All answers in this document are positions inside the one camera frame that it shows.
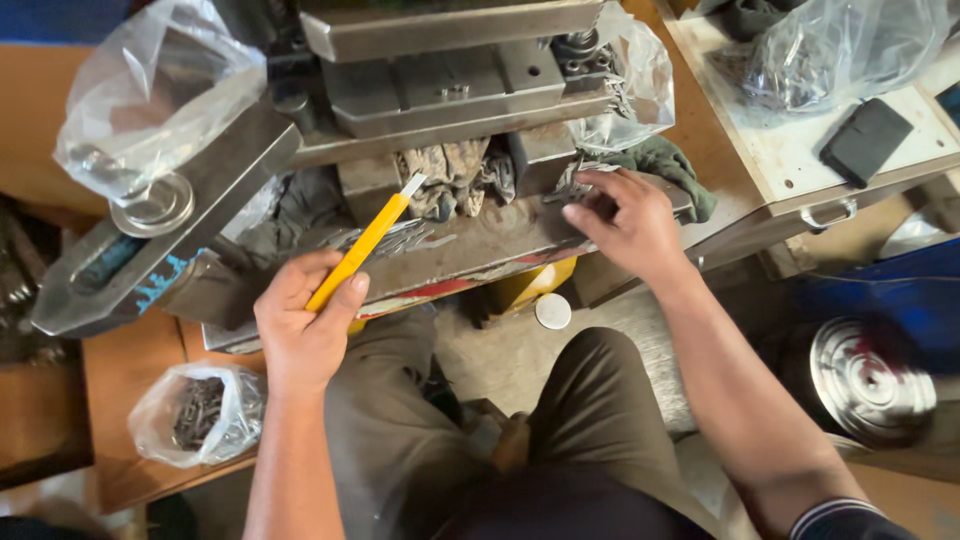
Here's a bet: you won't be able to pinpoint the yellow container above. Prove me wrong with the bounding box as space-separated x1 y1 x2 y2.
480 255 579 316

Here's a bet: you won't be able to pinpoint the grey dirty cloth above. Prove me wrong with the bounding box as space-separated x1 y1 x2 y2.
223 166 355 265

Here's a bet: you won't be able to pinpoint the large bag of metal parts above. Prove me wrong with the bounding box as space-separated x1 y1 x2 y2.
705 0 955 127

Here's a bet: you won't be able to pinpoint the black wallet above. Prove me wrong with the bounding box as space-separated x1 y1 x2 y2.
818 96 916 190

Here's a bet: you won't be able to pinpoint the small bundle of metal pieces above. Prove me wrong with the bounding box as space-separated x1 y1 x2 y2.
543 156 622 206

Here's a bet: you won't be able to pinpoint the grey metal press machine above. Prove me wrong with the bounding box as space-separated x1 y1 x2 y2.
201 0 695 355

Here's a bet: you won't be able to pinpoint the large steel clamp bar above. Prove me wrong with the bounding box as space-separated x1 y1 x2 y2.
30 97 303 339

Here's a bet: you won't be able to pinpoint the empty clear plastic bag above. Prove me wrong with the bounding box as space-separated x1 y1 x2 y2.
54 0 269 208

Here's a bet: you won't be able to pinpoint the crumpled clear plastic bag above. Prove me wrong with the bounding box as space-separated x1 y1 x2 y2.
565 0 677 156

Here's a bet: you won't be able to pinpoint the person's striped dark sleeve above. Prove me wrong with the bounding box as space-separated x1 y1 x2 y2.
787 498 921 540

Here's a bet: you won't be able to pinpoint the blue plastic tub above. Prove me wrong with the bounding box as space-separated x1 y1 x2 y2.
793 238 960 376

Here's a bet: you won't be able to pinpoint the white metal cabinet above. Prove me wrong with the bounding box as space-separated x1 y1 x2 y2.
663 0 960 273

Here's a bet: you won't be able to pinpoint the beige dirty rag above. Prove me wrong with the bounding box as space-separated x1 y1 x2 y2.
395 136 519 223

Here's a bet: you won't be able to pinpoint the brown wooden table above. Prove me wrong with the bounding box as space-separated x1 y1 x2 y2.
0 43 268 519

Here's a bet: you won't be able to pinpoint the round steel washer disc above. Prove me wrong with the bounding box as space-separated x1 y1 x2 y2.
109 171 197 240

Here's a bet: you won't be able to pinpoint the pile of thin metal strips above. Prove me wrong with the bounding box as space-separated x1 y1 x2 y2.
315 217 459 262

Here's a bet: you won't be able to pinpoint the plastic bag of metal parts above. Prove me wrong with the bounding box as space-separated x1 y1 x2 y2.
126 361 268 470

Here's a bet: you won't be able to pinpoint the green cloth rag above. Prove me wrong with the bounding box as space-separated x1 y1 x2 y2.
598 134 719 225

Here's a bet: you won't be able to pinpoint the person's right hand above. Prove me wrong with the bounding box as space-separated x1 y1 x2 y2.
562 168 696 285

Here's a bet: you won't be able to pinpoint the dark cloth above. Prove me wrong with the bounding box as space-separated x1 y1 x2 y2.
721 0 810 43

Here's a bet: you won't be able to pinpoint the person's brown trousers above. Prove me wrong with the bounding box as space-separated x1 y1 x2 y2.
322 306 725 540

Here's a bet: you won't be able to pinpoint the person's left hand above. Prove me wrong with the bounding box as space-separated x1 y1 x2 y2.
253 249 372 399

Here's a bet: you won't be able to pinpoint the round steel lid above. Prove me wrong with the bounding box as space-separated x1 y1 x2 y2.
808 315 939 450

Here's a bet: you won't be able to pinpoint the white round disc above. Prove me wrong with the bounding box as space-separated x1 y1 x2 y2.
534 292 573 331

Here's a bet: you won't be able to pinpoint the yellow utility knife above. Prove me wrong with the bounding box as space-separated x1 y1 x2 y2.
305 173 428 314

